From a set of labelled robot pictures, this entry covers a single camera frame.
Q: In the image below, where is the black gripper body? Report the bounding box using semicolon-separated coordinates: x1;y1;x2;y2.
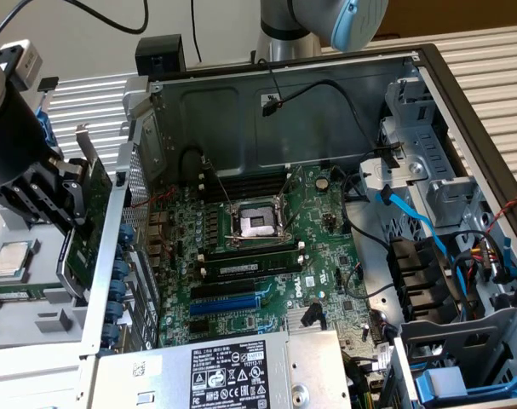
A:
0;78;62;191

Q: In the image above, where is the green graphics card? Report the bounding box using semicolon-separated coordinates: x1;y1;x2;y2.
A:
55;122;114;302

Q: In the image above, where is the blue disk carrier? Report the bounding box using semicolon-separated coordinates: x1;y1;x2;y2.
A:
34;105;66;161

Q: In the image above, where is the grey parts rack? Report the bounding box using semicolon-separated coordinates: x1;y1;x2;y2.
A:
0;199;91;353

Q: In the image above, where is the silver CPU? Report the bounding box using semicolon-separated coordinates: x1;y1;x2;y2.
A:
0;242;32;278

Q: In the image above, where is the green RAM stick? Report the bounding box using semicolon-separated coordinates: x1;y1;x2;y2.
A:
0;283;59;302

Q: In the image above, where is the locking lever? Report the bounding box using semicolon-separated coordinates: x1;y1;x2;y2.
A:
283;198;308;235
200;156;236;208

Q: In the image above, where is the open PC case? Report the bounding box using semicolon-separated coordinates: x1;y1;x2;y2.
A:
77;42;517;409

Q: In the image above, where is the black box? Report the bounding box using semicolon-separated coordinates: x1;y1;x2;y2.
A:
135;34;187;78

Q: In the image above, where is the long black expansion slot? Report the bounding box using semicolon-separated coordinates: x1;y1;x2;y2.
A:
189;279;257;302

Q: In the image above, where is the black RAM slot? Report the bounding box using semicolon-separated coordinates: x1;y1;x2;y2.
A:
200;240;306;262

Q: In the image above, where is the CPU socket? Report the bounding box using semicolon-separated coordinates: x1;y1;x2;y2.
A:
223;193;296;251

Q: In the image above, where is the blue expansion slot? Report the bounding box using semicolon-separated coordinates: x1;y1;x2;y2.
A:
188;296;260;316

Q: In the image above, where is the RAM stick with white label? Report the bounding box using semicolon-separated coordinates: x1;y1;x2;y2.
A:
204;255;304;280

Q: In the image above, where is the socket cover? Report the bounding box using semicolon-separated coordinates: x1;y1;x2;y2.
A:
277;164;305;204

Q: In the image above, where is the silver heatsink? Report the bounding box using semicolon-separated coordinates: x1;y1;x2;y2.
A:
285;305;327;332

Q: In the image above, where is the green motherboard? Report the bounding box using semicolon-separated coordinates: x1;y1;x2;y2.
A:
145;164;395;372

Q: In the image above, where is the black SATA plug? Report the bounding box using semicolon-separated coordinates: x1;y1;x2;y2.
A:
301;301;326;329

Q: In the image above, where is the silver power supply unit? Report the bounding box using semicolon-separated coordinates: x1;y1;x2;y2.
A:
94;330;353;409

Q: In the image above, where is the grey disk bay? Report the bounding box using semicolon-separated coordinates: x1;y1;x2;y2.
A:
392;306;517;409

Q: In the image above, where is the blue disk caddy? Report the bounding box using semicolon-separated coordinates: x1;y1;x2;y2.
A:
414;366;517;404

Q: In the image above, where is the black-capped metal post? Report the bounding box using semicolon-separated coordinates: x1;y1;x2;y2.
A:
35;76;60;112

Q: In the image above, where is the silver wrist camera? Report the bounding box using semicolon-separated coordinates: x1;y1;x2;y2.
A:
0;38;44;91

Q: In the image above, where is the red black twisted wire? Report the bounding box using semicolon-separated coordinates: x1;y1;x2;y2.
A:
129;187;177;210
483;191;517;239

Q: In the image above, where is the black wire loop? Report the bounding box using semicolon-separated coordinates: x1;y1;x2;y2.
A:
179;144;208;188

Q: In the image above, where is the black camera cable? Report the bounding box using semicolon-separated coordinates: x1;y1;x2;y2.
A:
0;0;151;48

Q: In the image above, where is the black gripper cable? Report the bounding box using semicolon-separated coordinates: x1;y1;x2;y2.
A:
191;0;204;65

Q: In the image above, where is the black wire with plug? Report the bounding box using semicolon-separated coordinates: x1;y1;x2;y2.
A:
257;57;404;165

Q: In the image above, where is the thick black wire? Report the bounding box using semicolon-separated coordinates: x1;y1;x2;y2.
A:
342;168;391;252

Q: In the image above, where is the blue SATA wire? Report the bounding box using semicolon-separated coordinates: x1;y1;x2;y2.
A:
375;186;470;310

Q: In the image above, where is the black supply wire bundle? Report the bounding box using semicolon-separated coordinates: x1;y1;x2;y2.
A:
341;351;395;409

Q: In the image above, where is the coloured power wire bundle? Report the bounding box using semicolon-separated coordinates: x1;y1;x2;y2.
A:
451;232;513;295

